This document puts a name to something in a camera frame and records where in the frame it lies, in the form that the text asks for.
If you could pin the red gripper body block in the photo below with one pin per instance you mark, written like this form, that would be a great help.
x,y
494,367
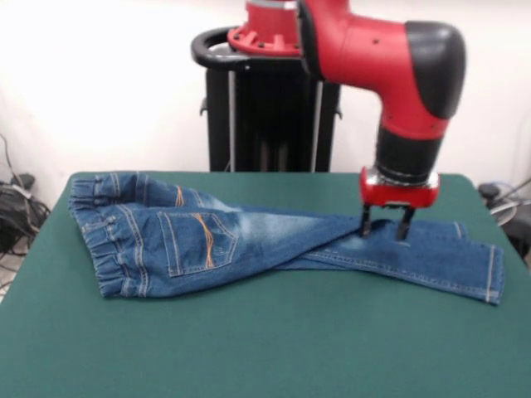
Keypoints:
x,y
398,195

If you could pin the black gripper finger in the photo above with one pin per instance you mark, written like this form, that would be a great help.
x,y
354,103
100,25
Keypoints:
x,y
366,221
405,224

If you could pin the blue denim jeans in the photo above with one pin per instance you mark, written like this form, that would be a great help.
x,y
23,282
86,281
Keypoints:
x,y
186,240

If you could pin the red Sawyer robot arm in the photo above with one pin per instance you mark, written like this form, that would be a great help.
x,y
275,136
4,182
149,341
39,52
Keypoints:
x,y
365,54

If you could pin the black office chair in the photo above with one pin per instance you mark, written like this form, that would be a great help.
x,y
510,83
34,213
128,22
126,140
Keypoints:
x,y
520,232

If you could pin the dark green table cloth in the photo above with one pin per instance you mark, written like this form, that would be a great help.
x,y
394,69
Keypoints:
x,y
249,344

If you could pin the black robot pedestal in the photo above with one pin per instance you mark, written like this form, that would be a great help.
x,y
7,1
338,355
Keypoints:
x,y
269,124

